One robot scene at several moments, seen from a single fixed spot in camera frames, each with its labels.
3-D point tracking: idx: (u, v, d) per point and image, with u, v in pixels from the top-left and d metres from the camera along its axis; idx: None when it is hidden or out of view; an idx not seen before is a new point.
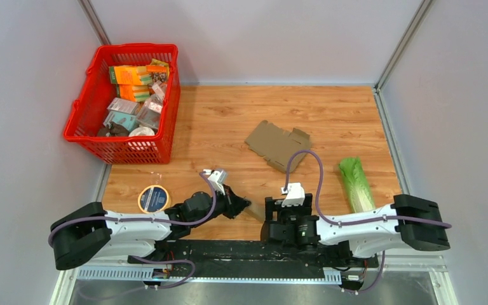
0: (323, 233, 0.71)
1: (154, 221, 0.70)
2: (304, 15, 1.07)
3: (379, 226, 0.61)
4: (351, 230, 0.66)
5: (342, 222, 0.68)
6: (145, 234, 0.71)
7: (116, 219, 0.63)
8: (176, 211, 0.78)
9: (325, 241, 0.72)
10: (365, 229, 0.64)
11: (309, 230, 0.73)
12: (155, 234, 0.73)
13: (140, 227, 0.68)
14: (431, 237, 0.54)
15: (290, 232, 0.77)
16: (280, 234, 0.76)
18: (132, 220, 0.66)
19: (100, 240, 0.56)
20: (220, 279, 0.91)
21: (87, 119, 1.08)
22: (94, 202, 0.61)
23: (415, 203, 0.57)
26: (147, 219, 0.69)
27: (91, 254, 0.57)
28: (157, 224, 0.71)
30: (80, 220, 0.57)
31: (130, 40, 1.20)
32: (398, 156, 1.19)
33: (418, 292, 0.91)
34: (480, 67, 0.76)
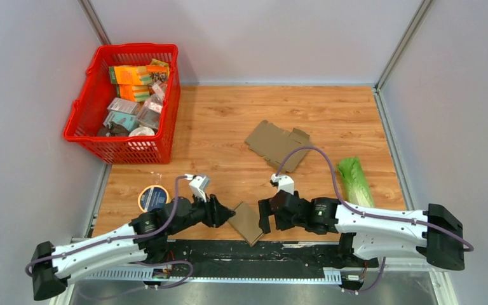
0: (339, 218, 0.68)
1: (110, 241, 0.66)
2: (304, 15, 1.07)
3: (405, 227, 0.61)
4: (373, 223, 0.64)
5: (367, 213, 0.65)
6: (108, 255, 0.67)
7: (61, 255, 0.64)
8: (143, 220, 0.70)
9: (339, 229, 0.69)
10: (390, 227, 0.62)
11: (325, 208, 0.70)
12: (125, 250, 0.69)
13: (96, 250, 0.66)
14: (452, 253, 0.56)
15: (304, 210, 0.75)
16: (295, 206, 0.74)
18: (83, 250, 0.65)
19: (46, 281, 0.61)
20: (220, 279, 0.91)
21: (87, 119, 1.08)
22: (42, 243, 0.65)
23: (448, 218, 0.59)
26: (102, 241, 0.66)
27: (57, 288, 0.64)
28: (116, 243, 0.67)
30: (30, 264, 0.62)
31: (130, 40, 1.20)
32: (398, 156, 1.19)
33: (417, 291, 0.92)
34: (480, 67, 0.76)
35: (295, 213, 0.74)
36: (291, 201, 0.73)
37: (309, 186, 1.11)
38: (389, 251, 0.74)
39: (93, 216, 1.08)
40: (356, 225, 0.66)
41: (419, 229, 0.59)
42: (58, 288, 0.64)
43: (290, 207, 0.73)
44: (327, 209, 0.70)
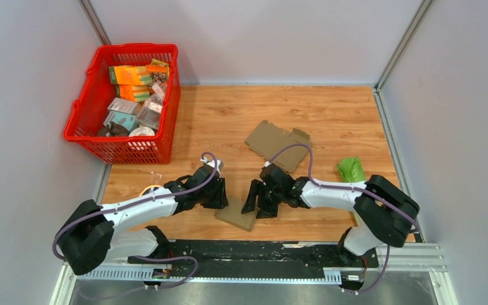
0: (305, 188, 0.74)
1: (155, 198, 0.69)
2: (304, 14, 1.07)
3: (345, 194, 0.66)
4: (325, 193, 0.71)
5: (321, 183, 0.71)
6: (151, 212, 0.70)
7: (114, 210, 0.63)
8: (176, 182, 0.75)
9: (309, 203, 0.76)
10: (335, 194, 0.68)
11: (298, 182, 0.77)
12: (161, 210, 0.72)
13: (142, 208, 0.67)
14: (384, 219, 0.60)
15: (286, 183, 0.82)
16: (279, 178, 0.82)
18: (132, 206, 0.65)
19: (103, 236, 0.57)
20: (221, 279, 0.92)
21: (87, 119, 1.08)
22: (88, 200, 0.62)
23: (389, 190, 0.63)
26: (147, 199, 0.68)
27: (103, 250, 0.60)
28: (161, 200, 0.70)
30: (79, 220, 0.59)
31: (130, 40, 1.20)
32: (398, 156, 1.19)
33: (417, 292, 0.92)
34: (480, 67, 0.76)
35: (276, 182, 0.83)
36: (274, 173, 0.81)
37: None
38: (366, 239, 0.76)
39: None
40: (315, 195, 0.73)
41: (354, 194, 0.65)
42: (105, 251, 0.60)
43: (274, 176, 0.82)
44: (300, 182, 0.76)
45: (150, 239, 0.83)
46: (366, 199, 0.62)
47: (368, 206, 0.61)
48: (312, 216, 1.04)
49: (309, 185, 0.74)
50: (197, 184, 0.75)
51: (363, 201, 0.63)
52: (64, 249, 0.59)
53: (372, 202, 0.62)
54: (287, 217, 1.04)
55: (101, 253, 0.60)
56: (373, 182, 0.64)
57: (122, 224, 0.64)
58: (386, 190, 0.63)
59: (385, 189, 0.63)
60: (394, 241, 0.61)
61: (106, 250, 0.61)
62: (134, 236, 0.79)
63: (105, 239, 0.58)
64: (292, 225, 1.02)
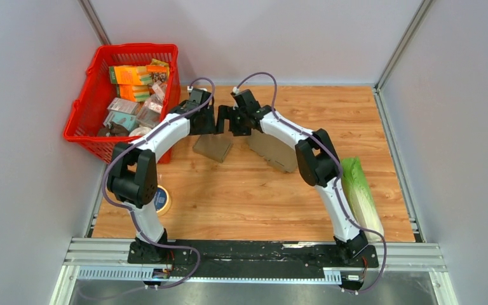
0: (265, 116, 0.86)
1: (169, 123, 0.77)
2: (304, 14, 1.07)
3: (293, 134, 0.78)
4: (278, 127, 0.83)
5: (280, 119, 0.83)
6: (173, 136, 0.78)
7: (144, 141, 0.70)
8: (179, 107, 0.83)
9: (263, 129, 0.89)
10: (286, 131, 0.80)
11: (262, 109, 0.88)
12: (179, 133, 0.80)
13: (165, 133, 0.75)
14: (311, 161, 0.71)
15: (253, 107, 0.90)
16: (247, 100, 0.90)
18: (155, 134, 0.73)
19: (148, 159, 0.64)
20: (221, 279, 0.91)
21: (87, 119, 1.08)
22: (117, 143, 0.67)
23: (328, 143, 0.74)
26: (164, 125, 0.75)
27: (154, 175, 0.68)
28: (175, 123, 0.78)
30: (121, 157, 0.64)
31: (130, 40, 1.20)
32: (398, 157, 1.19)
33: (417, 292, 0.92)
34: (480, 67, 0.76)
35: (244, 105, 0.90)
36: (244, 96, 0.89)
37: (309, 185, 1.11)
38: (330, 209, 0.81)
39: (93, 216, 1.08)
40: (271, 125, 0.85)
41: (300, 136, 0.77)
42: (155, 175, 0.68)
43: (244, 98, 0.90)
44: (263, 110, 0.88)
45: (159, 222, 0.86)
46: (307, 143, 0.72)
47: (305, 148, 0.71)
48: (312, 216, 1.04)
49: (270, 115, 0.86)
50: (196, 105, 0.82)
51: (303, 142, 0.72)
52: (122, 190, 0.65)
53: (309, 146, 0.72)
54: (287, 217, 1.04)
55: (153, 178, 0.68)
56: (319, 134, 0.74)
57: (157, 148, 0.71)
58: (326, 142, 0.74)
59: (326, 141, 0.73)
60: (312, 179, 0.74)
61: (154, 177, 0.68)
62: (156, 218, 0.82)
63: (150, 162, 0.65)
64: (292, 225, 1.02)
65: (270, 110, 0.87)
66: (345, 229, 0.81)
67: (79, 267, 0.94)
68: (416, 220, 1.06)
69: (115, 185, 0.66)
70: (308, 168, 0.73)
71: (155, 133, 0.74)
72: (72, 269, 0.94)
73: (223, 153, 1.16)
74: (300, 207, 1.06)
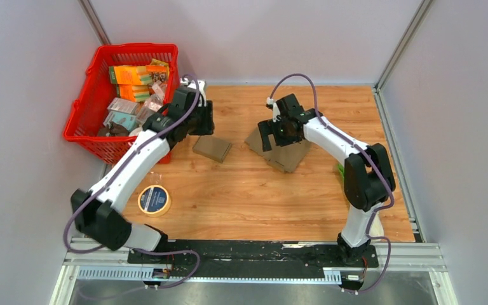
0: (311, 121, 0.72)
1: (140, 150, 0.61)
2: (304, 15, 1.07)
3: (343, 145, 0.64)
4: (325, 134, 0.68)
5: (328, 126, 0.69)
6: (147, 164, 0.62)
7: (104, 188, 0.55)
8: (154, 117, 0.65)
9: (305, 136, 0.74)
10: (334, 142, 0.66)
11: (306, 112, 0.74)
12: (157, 154, 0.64)
13: (134, 165, 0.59)
14: (363, 180, 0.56)
15: (296, 112, 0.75)
16: (290, 103, 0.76)
18: (120, 173, 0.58)
19: (107, 216, 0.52)
20: (220, 279, 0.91)
21: (87, 119, 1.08)
22: (72, 194, 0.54)
23: (383, 161, 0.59)
26: (132, 154, 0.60)
27: (124, 221, 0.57)
28: (147, 148, 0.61)
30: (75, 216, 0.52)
31: (130, 40, 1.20)
32: (398, 157, 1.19)
33: (417, 291, 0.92)
34: (480, 67, 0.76)
35: (286, 109, 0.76)
36: (289, 99, 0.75)
37: (309, 185, 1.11)
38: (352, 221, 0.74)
39: None
40: (315, 132, 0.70)
41: (351, 149, 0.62)
42: (125, 222, 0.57)
43: (286, 101, 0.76)
44: (308, 114, 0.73)
45: (154, 231, 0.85)
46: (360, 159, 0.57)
47: (358, 165, 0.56)
48: (312, 216, 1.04)
49: (316, 121, 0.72)
50: (181, 112, 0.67)
51: (355, 156, 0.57)
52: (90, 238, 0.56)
53: (361, 161, 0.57)
54: (288, 217, 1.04)
55: (124, 225, 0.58)
56: (373, 148, 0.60)
57: (125, 190, 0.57)
58: (380, 159, 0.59)
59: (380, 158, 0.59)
60: (359, 202, 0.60)
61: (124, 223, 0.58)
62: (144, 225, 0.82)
63: (113, 218, 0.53)
64: (292, 225, 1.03)
65: (316, 116, 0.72)
66: (359, 238, 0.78)
67: (79, 267, 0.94)
68: (415, 220, 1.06)
69: None
70: (357, 189, 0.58)
71: (120, 169, 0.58)
72: (72, 269, 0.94)
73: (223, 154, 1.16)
74: (300, 208, 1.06)
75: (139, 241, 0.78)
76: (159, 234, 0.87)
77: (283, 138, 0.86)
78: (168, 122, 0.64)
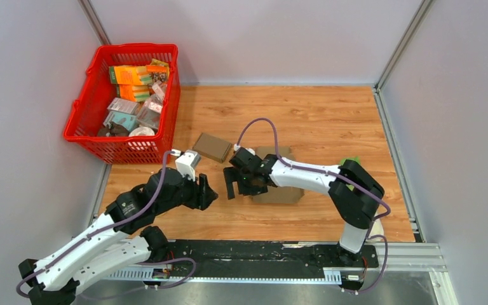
0: (274, 168, 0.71)
1: (89, 238, 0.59)
2: (303, 14, 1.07)
3: (318, 176, 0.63)
4: (295, 173, 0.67)
5: (293, 164, 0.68)
6: (96, 251, 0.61)
7: (44, 269, 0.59)
8: (122, 199, 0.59)
9: (276, 182, 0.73)
10: (306, 177, 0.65)
11: (267, 160, 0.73)
12: (110, 242, 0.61)
13: (79, 253, 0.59)
14: (354, 204, 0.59)
15: (253, 164, 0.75)
16: (244, 159, 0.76)
18: (63, 257, 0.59)
19: (37, 298, 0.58)
20: (221, 279, 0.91)
21: (87, 119, 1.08)
22: (22, 262, 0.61)
23: (361, 175, 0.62)
26: (79, 241, 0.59)
27: (60, 297, 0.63)
28: (95, 238, 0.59)
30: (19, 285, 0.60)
31: (130, 40, 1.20)
32: (398, 156, 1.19)
33: (417, 291, 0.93)
34: (480, 67, 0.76)
35: (243, 164, 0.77)
36: (241, 155, 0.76)
37: None
38: (352, 232, 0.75)
39: (93, 216, 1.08)
40: (286, 175, 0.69)
41: (327, 178, 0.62)
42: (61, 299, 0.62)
43: (239, 158, 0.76)
44: (269, 161, 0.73)
45: (143, 247, 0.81)
46: (341, 185, 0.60)
47: (341, 190, 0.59)
48: (312, 216, 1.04)
49: (279, 164, 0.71)
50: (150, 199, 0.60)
51: (335, 183, 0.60)
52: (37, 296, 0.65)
53: (343, 185, 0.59)
54: (288, 218, 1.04)
55: (61, 298, 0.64)
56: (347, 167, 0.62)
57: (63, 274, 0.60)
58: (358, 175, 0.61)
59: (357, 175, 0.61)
60: (360, 223, 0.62)
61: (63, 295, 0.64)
62: (118, 253, 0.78)
63: (41, 302, 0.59)
64: (292, 225, 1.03)
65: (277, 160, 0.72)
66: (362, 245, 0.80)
67: None
68: (415, 219, 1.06)
69: None
70: (352, 213, 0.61)
71: (65, 253, 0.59)
72: None
73: (223, 154, 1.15)
74: (301, 208, 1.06)
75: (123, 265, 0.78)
76: (149, 251, 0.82)
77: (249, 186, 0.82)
78: (131, 211, 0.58)
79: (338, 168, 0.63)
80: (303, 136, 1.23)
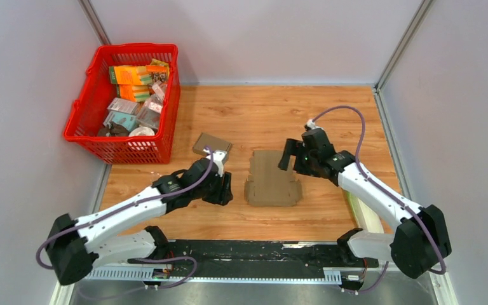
0: (345, 169, 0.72)
1: (137, 204, 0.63)
2: (304, 15, 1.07)
3: (391, 205, 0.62)
4: (366, 186, 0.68)
5: (370, 178, 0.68)
6: (136, 219, 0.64)
7: (88, 224, 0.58)
8: (168, 178, 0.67)
9: (340, 183, 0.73)
10: (380, 199, 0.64)
11: (341, 156, 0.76)
12: (149, 215, 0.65)
13: (124, 216, 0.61)
14: (419, 251, 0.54)
15: (326, 152, 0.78)
16: (321, 141, 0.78)
18: (109, 216, 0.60)
19: (74, 253, 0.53)
20: (220, 279, 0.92)
21: (87, 119, 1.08)
22: (62, 216, 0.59)
23: (440, 227, 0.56)
26: (128, 204, 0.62)
27: (87, 264, 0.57)
28: (144, 204, 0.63)
30: (53, 237, 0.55)
31: (130, 40, 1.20)
32: (399, 156, 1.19)
33: (417, 291, 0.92)
34: (480, 67, 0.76)
35: (316, 148, 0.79)
36: (319, 138, 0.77)
37: (309, 185, 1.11)
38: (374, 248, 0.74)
39: None
40: (354, 183, 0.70)
41: (402, 213, 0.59)
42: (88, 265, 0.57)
43: (316, 139, 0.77)
44: (343, 160, 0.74)
45: (149, 241, 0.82)
46: (417, 228, 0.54)
47: (414, 234, 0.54)
48: (312, 216, 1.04)
49: (356, 168, 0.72)
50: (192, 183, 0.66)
51: (410, 223, 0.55)
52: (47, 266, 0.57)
53: (415, 227, 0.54)
54: (288, 217, 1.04)
55: (85, 267, 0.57)
56: (429, 213, 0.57)
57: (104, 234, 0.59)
58: (438, 226, 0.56)
59: (436, 223, 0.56)
60: (410, 271, 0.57)
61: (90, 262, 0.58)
62: (129, 240, 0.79)
63: (81, 254, 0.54)
64: (292, 225, 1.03)
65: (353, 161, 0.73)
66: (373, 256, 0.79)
67: None
68: None
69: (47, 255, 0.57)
70: (410, 258, 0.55)
71: (110, 213, 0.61)
72: None
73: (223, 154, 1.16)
74: (301, 208, 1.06)
75: (127, 254, 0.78)
76: (154, 245, 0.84)
77: (304, 166, 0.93)
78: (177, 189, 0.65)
79: (419, 209, 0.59)
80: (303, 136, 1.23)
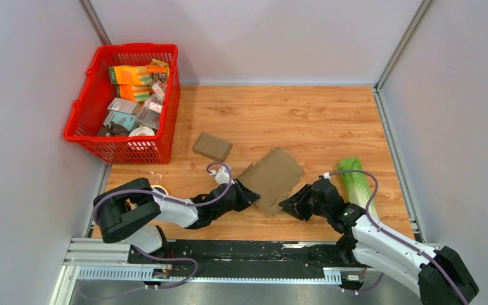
0: (360, 222, 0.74)
1: (187, 205, 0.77)
2: (304, 14, 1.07)
3: (408, 251, 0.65)
4: (380, 237, 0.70)
5: (382, 228, 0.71)
6: (178, 216, 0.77)
7: (161, 196, 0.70)
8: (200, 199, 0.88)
9: (356, 237, 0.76)
10: (395, 246, 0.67)
11: (352, 211, 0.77)
12: (180, 218, 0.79)
13: (176, 208, 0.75)
14: (443, 293, 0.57)
15: (337, 205, 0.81)
16: (333, 196, 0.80)
18: (173, 200, 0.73)
19: (149, 213, 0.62)
20: (221, 279, 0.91)
21: (87, 119, 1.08)
22: (142, 178, 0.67)
23: (459, 268, 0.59)
26: (182, 202, 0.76)
27: (136, 227, 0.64)
28: (187, 209, 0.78)
30: (131, 191, 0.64)
31: (130, 40, 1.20)
32: (399, 156, 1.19)
33: None
34: (480, 67, 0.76)
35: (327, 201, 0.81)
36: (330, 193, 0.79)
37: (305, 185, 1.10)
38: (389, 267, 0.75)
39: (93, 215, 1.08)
40: (369, 235, 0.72)
41: (420, 258, 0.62)
42: (138, 228, 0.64)
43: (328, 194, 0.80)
44: (353, 213, 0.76)
45: (157, 237, 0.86)
46: (432, 270, 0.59)
47: (430, 277, 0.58)
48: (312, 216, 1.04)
49: (366, 222, 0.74)
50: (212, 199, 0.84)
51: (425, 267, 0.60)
52: (100, 215, 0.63)
53: (435, 274, 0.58)
54: (288, 218, 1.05)
55: (131, 230, 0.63)
56: (443, 253, 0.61)
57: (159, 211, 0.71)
58: (455, 265, 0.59)
59: (453, 264, 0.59)
60: None
61: (140, 227, 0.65)
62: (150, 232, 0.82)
63: (151, 216, 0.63)
64: (292, 225, 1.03)
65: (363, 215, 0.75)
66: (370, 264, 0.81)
67: (79, 267, 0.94)
68: (415, 220, 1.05)
69: (105, 206, 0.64)
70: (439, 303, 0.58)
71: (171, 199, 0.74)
72: (72, 269, 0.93)
73: (223, 156, 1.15)
74: None
75: (138, 241, 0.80)
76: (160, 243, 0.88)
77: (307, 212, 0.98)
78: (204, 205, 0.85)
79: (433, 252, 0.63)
80: (303, 136, 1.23)
